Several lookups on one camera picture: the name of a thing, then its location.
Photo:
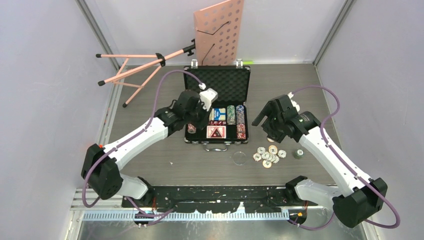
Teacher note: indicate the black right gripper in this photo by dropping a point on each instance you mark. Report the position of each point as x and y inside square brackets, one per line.
[275, 136]

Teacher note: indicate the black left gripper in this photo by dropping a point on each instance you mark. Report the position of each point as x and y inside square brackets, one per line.
[205, 116]

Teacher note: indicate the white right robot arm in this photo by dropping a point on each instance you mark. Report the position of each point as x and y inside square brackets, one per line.
[356, 196]

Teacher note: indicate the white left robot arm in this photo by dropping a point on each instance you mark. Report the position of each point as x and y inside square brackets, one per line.
[103, 164]

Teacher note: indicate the blue Texas Hold'em card deck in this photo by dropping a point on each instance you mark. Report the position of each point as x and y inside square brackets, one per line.
[218, 114]

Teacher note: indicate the dark red chip stack left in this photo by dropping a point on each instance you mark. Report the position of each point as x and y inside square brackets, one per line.
[191, 129]

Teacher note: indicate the blue orange chip stack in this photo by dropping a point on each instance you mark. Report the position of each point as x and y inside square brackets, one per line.
[240, 114]

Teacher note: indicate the red backed card deck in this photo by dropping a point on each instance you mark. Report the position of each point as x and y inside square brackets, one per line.
[223, 129]

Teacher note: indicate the red chip stack right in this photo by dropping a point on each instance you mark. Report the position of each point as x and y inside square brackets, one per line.
[241, 128]

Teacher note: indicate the green chip stack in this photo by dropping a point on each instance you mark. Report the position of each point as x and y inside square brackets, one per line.
[231, 115]

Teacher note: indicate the triangular all in button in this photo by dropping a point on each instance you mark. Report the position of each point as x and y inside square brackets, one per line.
[215, 133]

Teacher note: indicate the lower red chip stack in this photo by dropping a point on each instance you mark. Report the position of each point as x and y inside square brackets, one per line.
[241, 136]

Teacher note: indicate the black aluminium poker case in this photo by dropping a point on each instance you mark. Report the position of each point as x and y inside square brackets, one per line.
[231, 83]

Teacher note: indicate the pile of loose poker chips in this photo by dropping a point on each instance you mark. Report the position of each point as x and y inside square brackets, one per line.
[268, 156]

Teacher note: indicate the green chip on table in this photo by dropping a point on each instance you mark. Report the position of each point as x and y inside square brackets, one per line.
[298, 153]

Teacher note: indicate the clear acrylic dealer disc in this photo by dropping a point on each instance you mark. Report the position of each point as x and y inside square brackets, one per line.
[239, 158]

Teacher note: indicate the pink perforated music stand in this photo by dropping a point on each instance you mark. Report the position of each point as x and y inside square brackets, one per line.
[217, 31]

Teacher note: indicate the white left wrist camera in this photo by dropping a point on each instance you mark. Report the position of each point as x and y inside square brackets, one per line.
[207, 97]

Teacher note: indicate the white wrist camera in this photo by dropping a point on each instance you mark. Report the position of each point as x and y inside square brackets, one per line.
[293, 102]
[207, 97]

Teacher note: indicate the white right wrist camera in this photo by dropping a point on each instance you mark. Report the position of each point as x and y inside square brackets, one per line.
[293, 102]

